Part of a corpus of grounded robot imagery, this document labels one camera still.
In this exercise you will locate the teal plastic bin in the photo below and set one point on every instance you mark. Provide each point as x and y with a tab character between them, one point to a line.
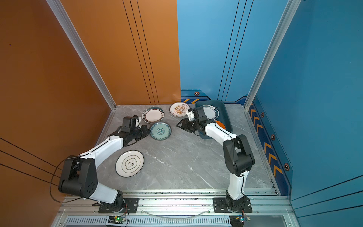
223	115

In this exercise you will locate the white plate dark green rim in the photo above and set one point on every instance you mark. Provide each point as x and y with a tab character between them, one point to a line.
153	115

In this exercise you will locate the aluminium corner post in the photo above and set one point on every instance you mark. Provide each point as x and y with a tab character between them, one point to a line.
72	34
282	27

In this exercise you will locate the small green patterned plate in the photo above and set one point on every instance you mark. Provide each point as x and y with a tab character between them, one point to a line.
160	131

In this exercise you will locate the right aluminium corner post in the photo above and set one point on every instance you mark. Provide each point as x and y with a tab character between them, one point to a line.
282	27

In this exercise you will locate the white orange sunburst plate back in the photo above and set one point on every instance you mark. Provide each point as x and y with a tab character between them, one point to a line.
179	109

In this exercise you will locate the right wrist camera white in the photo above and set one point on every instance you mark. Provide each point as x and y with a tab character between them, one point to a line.
191	115

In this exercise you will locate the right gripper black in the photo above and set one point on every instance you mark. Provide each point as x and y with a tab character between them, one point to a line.
185	125

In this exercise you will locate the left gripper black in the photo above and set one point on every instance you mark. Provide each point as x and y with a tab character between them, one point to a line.
144	129

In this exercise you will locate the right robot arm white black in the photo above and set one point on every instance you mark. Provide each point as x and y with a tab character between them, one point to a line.
238	156

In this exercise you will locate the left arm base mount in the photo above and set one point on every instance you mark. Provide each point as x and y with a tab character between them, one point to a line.
129	205

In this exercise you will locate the left green circuit board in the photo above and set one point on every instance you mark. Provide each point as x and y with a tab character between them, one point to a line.
116	221

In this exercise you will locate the white plate flower outline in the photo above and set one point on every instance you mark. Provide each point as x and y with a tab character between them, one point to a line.
129	163

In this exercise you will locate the left aluminium corner post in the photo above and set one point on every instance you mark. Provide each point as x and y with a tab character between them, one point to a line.
72	34

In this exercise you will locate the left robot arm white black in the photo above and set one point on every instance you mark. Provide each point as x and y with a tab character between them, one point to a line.
79	173

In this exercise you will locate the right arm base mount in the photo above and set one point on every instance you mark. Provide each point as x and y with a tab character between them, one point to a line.
227	205

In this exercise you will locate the aluminium frame rail front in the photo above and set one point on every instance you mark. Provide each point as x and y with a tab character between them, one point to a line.
264	201

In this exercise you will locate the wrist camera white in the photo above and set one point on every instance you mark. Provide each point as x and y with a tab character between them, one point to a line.
191	115
138	122

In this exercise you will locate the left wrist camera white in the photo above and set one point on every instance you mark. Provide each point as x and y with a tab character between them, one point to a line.
138	122

